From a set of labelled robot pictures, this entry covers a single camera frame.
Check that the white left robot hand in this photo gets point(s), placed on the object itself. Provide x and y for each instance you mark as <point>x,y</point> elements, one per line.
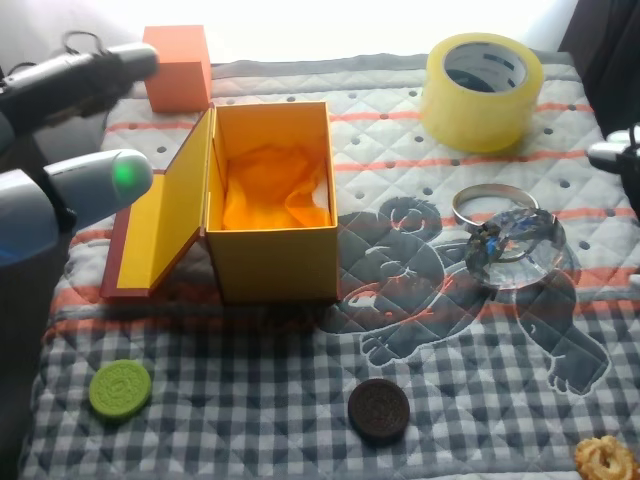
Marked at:
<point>132,60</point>

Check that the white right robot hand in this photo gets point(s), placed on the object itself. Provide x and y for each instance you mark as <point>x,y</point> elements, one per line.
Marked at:
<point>607,155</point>

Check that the orange block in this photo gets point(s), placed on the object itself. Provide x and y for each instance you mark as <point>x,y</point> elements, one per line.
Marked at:
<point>180,75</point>

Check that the yellow box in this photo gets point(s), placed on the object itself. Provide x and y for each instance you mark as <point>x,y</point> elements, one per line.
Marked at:
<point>275,270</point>

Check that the yellow packing tape roll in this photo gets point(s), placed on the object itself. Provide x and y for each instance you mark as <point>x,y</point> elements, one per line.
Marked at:
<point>475,120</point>

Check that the golden butter cookie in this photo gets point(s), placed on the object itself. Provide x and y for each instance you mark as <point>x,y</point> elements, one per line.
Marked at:
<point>597,457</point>

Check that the green sandwich cookie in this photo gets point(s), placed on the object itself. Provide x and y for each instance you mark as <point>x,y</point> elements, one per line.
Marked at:
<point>120,392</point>

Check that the brown sandwich cookie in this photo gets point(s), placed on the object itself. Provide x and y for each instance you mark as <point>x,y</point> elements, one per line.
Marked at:
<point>378,410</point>

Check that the grey quilt with bear print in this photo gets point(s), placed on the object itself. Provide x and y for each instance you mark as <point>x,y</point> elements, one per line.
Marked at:
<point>300,390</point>

